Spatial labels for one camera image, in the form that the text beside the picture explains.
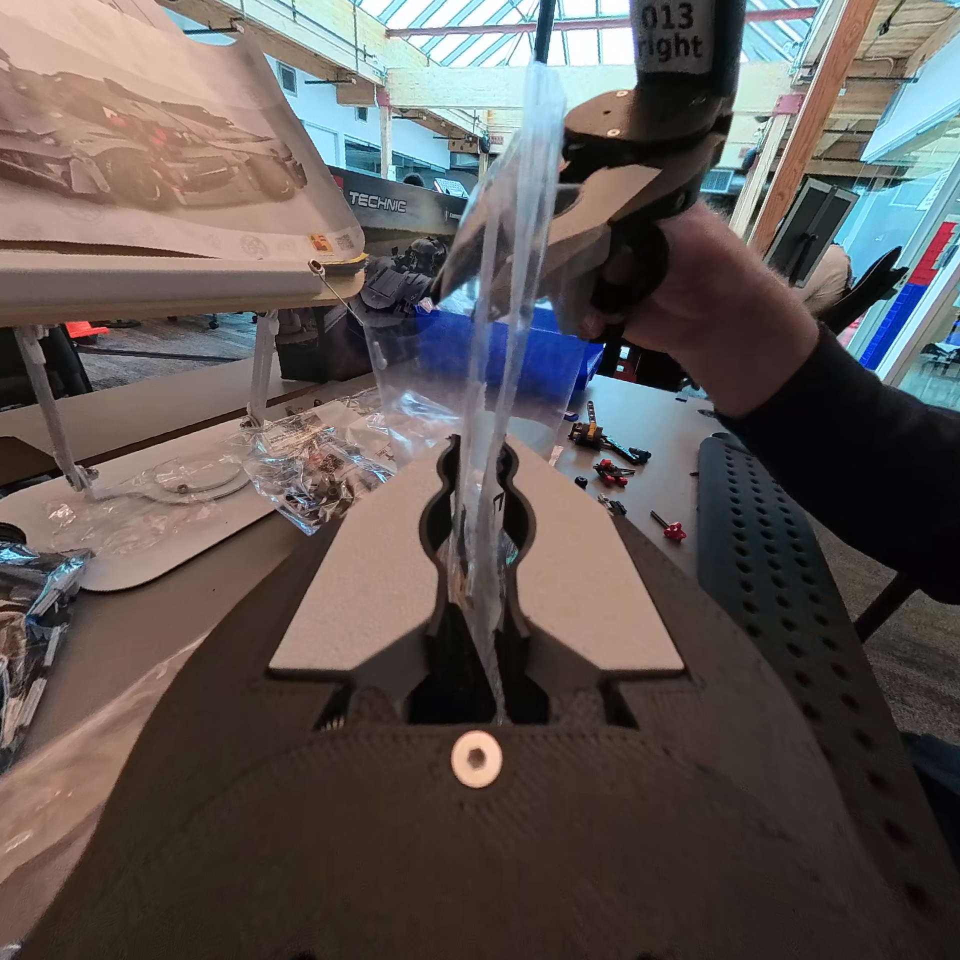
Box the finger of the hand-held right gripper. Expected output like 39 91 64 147
547 166 665 337
433 133 579 305

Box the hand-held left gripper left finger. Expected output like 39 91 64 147
268 435 460 723

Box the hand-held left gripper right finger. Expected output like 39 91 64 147
501 438 686 723

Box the wide clear lego bag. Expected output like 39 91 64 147
363 60 594 721

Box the blue plastic storage bin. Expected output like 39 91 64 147
416 307 605 410

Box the yellow black lego assembly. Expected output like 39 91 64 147
568 401 652 466

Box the black lego set box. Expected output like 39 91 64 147
277 165 470 384

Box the pile of lego part bags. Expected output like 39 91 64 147
0 393 421 960

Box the person's right hand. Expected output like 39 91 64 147
577 202 820 417

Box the black perforated office chair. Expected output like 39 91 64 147
696 433 960 960

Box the black panel on pole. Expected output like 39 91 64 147
765 178 860 290

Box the grey car instruction booklet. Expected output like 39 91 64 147
0 0 367 260

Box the stack of red blue bins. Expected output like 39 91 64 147
858 225 960 372

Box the wooden book stand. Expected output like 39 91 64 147
0 247 391 594

